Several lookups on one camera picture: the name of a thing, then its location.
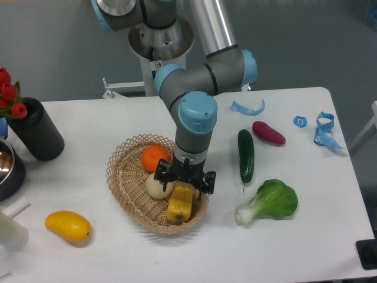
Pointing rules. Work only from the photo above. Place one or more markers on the yellow mango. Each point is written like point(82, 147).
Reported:
point(69, 225)

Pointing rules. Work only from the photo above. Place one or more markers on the purple sweet potato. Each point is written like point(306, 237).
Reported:
point(268, 134)

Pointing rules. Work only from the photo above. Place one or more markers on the small blue round tag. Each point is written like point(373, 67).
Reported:
point(300, 121)

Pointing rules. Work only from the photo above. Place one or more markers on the white cylindrical bottle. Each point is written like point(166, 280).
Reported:
point(13, 235)

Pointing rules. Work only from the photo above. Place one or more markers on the red tulip flowers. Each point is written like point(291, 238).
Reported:
point(12, 105)

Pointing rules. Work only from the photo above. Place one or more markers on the white paper box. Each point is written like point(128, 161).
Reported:
point(15, 208)

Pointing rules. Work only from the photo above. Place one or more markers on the woven wicker basket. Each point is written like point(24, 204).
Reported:
point(126, 180)

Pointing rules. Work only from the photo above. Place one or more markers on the blue curved strip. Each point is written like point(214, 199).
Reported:
point(247, 111)

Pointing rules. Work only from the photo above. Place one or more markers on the green bok choy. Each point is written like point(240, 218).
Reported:
point(273, 198)

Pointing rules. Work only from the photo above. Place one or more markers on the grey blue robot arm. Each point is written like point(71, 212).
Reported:
point(189, 95)

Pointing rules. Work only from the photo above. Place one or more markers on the dark metal bowl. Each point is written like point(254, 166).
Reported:
point(12, 170)

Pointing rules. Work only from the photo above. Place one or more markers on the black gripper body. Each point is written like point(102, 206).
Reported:
point(186, 172)

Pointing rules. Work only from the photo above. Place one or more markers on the blue ribbon bundle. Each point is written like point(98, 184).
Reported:
point(323, 134)

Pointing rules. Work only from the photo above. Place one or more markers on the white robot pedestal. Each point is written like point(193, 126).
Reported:
point(155, 48)

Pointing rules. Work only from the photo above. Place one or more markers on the black cylindrical vase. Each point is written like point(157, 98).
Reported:
point(37, 131)

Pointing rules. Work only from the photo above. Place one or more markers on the orange fruit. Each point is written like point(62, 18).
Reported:
point(151, 157)

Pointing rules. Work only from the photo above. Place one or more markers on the green cucumber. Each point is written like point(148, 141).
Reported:
point(246, 156)

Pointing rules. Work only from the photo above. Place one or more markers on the yellow bell pepper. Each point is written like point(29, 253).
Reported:
point(180, 205)

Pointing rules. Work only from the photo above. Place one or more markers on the black device at edge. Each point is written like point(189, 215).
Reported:
point(367, 253)

